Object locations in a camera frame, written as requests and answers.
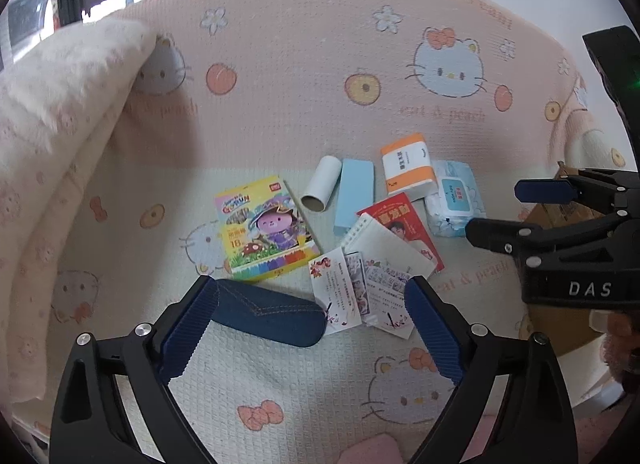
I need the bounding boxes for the brown cardboard box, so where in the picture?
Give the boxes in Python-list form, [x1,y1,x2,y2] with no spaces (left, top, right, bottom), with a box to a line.
[520,161,621,360]

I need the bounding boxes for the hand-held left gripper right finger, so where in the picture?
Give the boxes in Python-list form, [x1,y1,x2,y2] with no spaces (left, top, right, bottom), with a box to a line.
[404,275,576,464]

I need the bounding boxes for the denim pencil case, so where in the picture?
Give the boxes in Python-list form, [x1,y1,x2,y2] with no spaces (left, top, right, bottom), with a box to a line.
[210,278,328,349]

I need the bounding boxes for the white floral card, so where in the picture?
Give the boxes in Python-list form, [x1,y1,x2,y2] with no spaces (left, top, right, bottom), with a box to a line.
[309,249,365,335]

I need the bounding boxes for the person's right forearm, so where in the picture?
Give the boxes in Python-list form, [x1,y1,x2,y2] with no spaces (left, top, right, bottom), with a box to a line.
[597,325,640,390]

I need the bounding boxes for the person's right hand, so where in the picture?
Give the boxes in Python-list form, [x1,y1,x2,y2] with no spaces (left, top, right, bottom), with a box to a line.
[590,308,632,333]

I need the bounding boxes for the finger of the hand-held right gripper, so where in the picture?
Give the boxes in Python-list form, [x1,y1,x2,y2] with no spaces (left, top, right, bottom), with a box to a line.
[465,214,640,269]
[515,168,635,217]

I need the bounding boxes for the red envelope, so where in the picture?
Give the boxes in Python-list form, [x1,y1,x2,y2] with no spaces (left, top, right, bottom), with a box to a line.
[356,192,445,272]

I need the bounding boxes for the colourful crayon box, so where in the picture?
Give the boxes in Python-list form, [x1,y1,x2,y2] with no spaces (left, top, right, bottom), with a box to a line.
[214,175,321,281]

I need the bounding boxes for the orange white tissue pack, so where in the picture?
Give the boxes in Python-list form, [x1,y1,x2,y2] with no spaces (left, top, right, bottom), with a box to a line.
[381,133,440,195]

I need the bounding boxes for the white printed leaflet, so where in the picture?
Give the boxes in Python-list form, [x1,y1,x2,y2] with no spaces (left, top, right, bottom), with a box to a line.
[362,264,416,341]

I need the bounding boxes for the blue wet wipes pack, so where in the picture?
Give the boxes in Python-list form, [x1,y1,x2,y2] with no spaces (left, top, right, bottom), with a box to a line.
[425,160,487,237]

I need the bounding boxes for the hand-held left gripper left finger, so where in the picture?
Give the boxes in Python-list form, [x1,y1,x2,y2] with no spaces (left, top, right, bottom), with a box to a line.
[48,274,221,464]

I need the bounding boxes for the pink cat print bed sheet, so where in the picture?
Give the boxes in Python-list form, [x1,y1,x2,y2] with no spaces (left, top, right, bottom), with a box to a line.
[0,0,640,464]

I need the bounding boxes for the light blue box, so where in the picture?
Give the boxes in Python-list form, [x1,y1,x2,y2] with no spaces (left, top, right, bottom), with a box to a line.
[332,159,376,235]

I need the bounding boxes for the fluffy cream pink blanket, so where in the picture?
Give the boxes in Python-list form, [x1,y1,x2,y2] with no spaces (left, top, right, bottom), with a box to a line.
[0,18,157,405]

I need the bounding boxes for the photo print card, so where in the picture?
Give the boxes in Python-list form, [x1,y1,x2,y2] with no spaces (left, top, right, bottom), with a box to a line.
[345,251,373,317]

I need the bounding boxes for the white spiral notebook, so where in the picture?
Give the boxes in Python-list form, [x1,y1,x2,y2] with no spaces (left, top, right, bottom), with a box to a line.
[341,213,436,279]

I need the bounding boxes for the cardboard tube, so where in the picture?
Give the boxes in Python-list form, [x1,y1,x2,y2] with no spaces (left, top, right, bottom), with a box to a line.
[301,155,342,212]

